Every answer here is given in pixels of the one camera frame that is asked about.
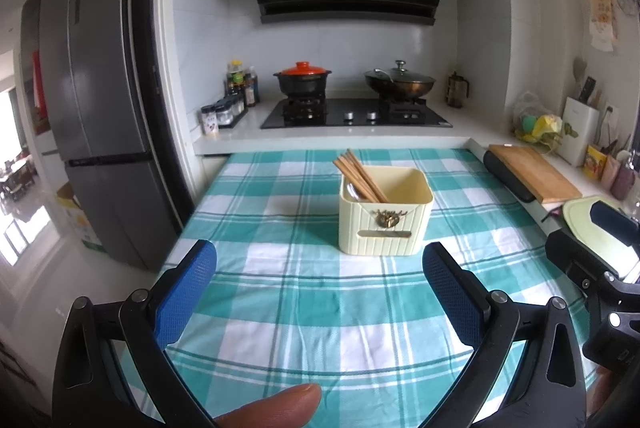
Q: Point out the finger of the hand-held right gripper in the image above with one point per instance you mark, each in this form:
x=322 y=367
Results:
x=617 y=223
x=580 y=258

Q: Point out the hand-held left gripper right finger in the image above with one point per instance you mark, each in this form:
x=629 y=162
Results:
x=450 y=293

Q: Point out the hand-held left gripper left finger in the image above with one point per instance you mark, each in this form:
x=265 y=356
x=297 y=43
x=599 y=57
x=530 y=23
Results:
x=187 y=293

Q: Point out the cream utensil holder box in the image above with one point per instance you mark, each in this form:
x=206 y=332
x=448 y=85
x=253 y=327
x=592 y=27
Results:
x=385 y=238

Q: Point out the bundle of chopsticks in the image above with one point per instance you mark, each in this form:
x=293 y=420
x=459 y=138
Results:
x=360 y=180

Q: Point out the person's left hand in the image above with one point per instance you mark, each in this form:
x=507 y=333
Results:
x=280 y=408

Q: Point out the light green cutting board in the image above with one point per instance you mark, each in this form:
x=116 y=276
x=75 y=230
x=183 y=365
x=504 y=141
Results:
x=577 y=213

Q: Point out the yellow snack packet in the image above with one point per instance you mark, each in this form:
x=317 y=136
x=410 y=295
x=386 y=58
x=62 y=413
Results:
x=595 y=162

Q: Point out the wooden cutting board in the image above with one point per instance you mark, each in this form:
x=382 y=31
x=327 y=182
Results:
x=535 y=173

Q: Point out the white knife block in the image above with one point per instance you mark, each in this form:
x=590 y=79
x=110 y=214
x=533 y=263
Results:
x=577 y=132

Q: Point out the teal white plaid tablecloth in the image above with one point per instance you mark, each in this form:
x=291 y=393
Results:
x=280 y=218

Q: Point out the plastic bag with produce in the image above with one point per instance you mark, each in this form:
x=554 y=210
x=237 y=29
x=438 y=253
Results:
x=540 y=125

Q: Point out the cardboard box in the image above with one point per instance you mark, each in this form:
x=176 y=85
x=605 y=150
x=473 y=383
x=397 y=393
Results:
x=80 y=218

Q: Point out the row of spice jars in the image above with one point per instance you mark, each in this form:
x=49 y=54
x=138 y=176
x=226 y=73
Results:
x=210 y=120

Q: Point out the glass french press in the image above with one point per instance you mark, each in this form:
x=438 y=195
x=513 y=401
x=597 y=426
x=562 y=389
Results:
x=457 y=92

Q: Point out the black gas cooktop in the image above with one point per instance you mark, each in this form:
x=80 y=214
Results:
x=355 y=115

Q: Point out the dark sauce bottle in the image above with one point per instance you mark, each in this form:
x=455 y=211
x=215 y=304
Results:
x=251 y=90

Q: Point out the wok with glass lid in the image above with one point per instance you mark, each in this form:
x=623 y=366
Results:
x=400 y=85

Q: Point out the yellow-capped oil bottle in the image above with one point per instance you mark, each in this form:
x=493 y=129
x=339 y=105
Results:
x=235 y=77

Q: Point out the grey refrigerator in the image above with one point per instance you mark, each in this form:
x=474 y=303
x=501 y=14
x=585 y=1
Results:
x=100 y=82

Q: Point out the black pot with red lid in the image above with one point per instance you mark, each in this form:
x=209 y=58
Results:
x=302 y=82

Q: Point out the wall calendar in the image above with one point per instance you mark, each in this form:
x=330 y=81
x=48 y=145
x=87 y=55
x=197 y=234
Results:
x=602 y=12

